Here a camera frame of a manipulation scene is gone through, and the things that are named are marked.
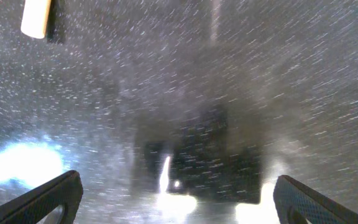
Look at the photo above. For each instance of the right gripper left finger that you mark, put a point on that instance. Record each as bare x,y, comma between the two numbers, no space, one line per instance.
39,202

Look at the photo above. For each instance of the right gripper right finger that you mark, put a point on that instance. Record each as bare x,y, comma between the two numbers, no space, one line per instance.
303,202

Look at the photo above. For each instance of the yellow rattle drum toy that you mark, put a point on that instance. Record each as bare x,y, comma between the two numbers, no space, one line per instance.
36,18

